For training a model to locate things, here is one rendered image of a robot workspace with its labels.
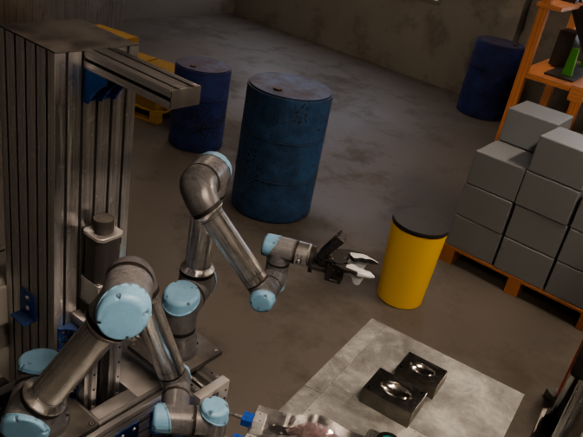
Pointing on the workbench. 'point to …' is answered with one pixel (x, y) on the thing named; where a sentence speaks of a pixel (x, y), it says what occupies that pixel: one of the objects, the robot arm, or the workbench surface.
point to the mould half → (300, 423)
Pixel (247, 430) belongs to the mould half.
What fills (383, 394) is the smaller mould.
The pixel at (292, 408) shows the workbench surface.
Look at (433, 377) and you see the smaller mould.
